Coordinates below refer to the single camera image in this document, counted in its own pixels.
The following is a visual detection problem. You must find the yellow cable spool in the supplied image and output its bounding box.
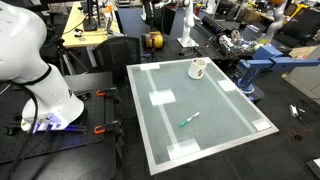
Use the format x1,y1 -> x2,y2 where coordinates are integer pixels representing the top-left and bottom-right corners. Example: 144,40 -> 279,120
142,31 -> 164,49

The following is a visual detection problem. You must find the white ceramic mug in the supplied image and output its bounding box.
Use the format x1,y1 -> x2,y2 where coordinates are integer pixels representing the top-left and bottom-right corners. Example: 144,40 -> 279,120
188,59 -> 207,80

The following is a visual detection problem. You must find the orange black clamp upper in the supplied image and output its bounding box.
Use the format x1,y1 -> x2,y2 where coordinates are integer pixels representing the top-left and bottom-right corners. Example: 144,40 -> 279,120
96,87 -> 120,103

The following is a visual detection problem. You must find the black office chair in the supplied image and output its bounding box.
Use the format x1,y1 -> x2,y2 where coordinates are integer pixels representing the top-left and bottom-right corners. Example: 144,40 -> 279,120
92,36 -> 141,84

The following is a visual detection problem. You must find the green capped white marker pen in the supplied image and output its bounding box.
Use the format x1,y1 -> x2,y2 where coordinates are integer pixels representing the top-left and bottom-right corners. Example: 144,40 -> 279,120
178,112 -> 200,128

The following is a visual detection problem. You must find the wooden desk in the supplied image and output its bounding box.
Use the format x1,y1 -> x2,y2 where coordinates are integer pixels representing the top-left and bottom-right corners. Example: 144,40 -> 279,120
61,0 -> 123,48

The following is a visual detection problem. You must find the orange black clamp lower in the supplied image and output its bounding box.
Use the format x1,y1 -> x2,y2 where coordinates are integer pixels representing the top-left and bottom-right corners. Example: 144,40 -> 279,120
94,120 -> 121,135

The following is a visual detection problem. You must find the orange black clamp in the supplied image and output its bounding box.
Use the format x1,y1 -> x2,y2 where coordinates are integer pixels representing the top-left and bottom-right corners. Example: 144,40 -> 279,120
94,120 -> 121,135
96,87 -> 120,103

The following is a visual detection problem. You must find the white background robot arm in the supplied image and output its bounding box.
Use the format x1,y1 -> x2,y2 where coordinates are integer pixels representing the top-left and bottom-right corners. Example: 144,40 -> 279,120
177,0 -> 197,47

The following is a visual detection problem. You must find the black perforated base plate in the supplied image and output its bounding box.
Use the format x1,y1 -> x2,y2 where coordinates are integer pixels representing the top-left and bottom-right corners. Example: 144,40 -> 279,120
0,91 -> 105,164

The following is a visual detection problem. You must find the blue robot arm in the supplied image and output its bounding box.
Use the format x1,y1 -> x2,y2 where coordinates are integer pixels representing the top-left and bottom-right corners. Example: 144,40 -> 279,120
231,46 -> 320,94

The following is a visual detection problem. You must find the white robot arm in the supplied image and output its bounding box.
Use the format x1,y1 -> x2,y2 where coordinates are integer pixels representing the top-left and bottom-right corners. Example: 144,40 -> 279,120
0,1 -> 84,131

